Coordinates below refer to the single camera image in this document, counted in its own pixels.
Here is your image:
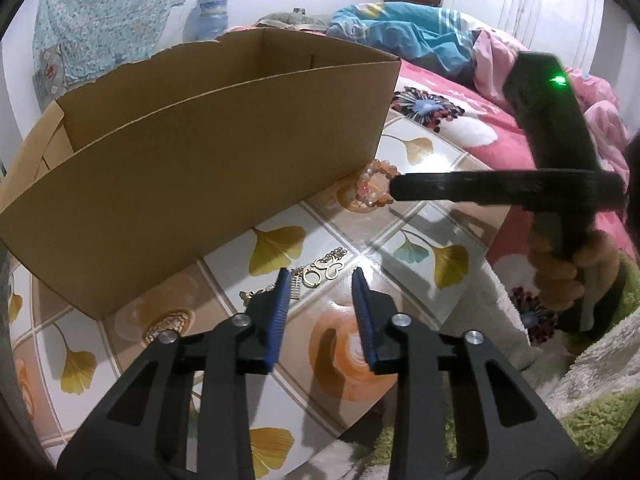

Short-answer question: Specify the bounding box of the small gold charm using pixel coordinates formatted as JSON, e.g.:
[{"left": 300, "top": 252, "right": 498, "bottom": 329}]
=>
[{"left": 238, "top": 283, "right": 277, "bottom": 307}]

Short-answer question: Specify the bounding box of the person's right hand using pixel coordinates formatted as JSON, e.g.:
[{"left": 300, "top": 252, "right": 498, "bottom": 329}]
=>
[{"left": 527, "top": 230, "right": 608, "bottom": 312}]

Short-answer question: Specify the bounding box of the blue blanket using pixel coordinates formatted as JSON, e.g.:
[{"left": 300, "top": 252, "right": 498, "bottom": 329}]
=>
[{"left": 326, "top": 1, "right": 484, "bottom": 79}]

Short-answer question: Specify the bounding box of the green white shag rug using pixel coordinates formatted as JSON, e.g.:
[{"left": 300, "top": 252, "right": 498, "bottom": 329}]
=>
[{"left": 320, "top": 260, "right": 640, "bottom": 480}]

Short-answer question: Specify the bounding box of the pink bead bracelet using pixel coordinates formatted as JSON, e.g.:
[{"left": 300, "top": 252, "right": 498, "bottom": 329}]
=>
[{"left": 356, "top": 159, "right": 402, "bottom": 211}]

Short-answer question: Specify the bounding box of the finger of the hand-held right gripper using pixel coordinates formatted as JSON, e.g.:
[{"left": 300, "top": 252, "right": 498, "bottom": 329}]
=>
[{"left": 389, "top": 170, "right": 538, "bottom": 207}]

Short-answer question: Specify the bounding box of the grey patterned cushion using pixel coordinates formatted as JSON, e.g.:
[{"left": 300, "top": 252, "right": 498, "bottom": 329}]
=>
[{"left": 255, "top": 7, "right": 332, "bottom": 32}]

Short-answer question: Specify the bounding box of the brown cardboard box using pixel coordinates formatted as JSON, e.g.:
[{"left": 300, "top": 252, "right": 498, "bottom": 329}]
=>
[{"left": 0, "top": 27, "right": 402, "bottom": 322}]

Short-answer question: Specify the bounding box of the white wardrobe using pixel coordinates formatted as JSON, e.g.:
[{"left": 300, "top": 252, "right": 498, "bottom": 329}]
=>
[{"left": 442, "top": 0, "right": 609, "bottom": 82}]

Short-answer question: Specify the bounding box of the blue water jug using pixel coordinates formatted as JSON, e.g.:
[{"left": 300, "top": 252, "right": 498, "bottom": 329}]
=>
[{"left": 192, "top": 0, "right": 231, "bottom": 44}]

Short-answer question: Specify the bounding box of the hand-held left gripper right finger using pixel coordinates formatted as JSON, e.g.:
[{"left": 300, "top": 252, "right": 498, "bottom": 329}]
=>
[{"left": 351, "top": 266, "right": 587, "bottom": 480}]

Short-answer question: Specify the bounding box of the pink floral blanket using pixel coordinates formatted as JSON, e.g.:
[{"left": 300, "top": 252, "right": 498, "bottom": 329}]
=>
[{"left": 387, "top": 25, "right": 640, "bottom": 356}]

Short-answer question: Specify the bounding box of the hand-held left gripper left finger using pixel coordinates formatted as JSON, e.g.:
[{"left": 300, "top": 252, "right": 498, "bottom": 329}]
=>
[{"left": 56, "top": 267, "right": 292, "bottom": 480}]

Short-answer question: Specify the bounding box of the light pink quilt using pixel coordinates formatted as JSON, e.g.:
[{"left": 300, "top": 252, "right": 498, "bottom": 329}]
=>
[{"left": 470, "top": 27, "right": 632, "bottom": 161}]

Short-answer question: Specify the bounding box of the teal patterned hanging cloth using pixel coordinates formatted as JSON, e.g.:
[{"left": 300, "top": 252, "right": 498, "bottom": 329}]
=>
[{"left": 31, "top": 0, "right": 189, "bottom": 99}]

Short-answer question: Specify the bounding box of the ginkgo print table cover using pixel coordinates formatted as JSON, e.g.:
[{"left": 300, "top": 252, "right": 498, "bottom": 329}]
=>
[{"left": 0, "top": 110, "right": 507, "bottom": 480}]

